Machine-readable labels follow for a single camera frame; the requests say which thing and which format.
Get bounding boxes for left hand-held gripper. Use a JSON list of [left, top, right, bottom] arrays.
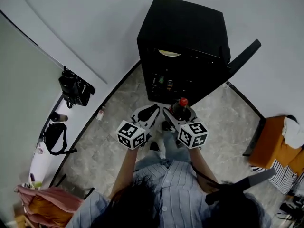
[[115, 104, 160, 151]]

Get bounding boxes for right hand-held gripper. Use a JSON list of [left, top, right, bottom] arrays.
[[162, 105, 209, 150]]

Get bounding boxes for cola bottle red cap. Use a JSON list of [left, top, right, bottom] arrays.
[[171, 97, 190, 121]]

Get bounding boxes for black mini fridge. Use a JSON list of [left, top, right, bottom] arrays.
[[136, 0, 262, 106]]

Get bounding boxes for person's right forearm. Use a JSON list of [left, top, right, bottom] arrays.
[[189, 147, 219, 187]]

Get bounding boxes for person's left forearm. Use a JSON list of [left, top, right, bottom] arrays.
[[108, 147, 140, 199]]

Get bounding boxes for blue jeans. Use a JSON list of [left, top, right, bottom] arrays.
[[134, 129, 192, 171]]

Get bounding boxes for small white carton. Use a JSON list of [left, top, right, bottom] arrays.
[[96, 106, 106, 121]]

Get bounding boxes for yellow plate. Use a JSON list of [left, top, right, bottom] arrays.
[[158, 49, 181, 57]]

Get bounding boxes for striped light blue shirt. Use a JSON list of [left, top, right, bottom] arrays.
[[71, 159, 271, 228]]

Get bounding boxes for black handbag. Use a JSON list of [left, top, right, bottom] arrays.
[[58, 66, 96, 109]]

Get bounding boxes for black cup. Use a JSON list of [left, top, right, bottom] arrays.
[[51, 112, 69, 123]]

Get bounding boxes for black metal stand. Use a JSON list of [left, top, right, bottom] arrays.
[[48, 173, 95, 200]]

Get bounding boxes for white garment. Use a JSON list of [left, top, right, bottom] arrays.
[[282, 114, 304, 149]]

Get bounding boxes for black white striped cloth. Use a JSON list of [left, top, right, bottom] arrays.
[[250, 159, 302, 194]]

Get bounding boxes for pink jacket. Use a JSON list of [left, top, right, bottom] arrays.
[[16, 185, 84, 228]]

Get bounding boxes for orange cushion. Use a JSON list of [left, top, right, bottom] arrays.
[[29, 195, 74, 227]]

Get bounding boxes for black cable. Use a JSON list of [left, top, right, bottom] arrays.
[[191, 165, 219, 187]]

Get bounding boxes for black head camera mount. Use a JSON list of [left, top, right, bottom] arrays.
[[205, 167, 277, 205]]

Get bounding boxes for black bag with strap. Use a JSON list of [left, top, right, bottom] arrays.
[[44, 122, 78, 156]]

